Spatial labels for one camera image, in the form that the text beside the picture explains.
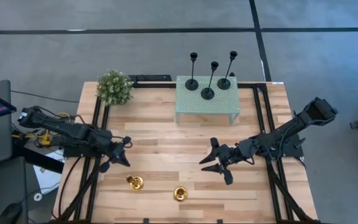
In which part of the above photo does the green artificial potted plant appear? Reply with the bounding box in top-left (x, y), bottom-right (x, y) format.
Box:
top-left (96, 68), bottom-right (134, 106)

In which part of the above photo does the dark grey desk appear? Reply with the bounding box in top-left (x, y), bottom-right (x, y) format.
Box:
top-left (0, 156), bottom-right (29, 224)

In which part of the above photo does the black support beam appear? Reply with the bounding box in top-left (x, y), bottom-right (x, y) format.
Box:
top-left (12, 144), bottom-right (65, 174)

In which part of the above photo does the yellow cable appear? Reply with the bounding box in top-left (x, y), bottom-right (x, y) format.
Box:
top-left (53, 111), bottom-right (71, 121)

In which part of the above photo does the white paper sheet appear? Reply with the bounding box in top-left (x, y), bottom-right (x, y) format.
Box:
top-left (32, 149), bottom-right (65, 195)

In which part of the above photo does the yellow clamp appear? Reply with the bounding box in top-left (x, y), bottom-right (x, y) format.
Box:
top-left (12, 130), bottom-right (53, 147)

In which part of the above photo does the mint green perforated metal riser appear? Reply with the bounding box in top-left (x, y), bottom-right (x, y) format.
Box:
top-left (175, 75), bottom-right (241, 125)

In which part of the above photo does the black aluminium table frame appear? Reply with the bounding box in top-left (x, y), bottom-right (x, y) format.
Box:
top-left (53, 74), bottom-right (321, 224)

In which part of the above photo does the black computer mouse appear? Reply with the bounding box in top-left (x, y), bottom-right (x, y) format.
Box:
top-left (0, 202), bottom-right (24, 224)

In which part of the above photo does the black tall candlestick holder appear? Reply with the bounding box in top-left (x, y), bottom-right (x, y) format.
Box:
top-left (185, 52), bottom-right (200, 91)
top-left (201, 61), bottom-right (219, 100)
top-left (217, 50), bottom-right (238, 90)

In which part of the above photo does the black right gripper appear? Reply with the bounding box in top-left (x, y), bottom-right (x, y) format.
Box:
top-left (199, 138), bottom-right (242, 186)

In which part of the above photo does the dark cable on table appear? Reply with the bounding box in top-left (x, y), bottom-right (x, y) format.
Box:
top-left (57, 156), bottom-right (84, 218)

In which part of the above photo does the gold short candlestick holder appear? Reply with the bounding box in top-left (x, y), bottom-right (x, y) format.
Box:
top-left (126, 174), bottom-right (145, 191)
top-left (173, 186), bottom-right (189, 202)

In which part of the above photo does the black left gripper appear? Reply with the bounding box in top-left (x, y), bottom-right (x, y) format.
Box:
top-left (99, 136), bottom-right (132, 174)

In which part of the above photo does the thin black floor cable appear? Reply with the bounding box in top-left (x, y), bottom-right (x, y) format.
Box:
top-left (10, 90), bottom-right (80, 103)

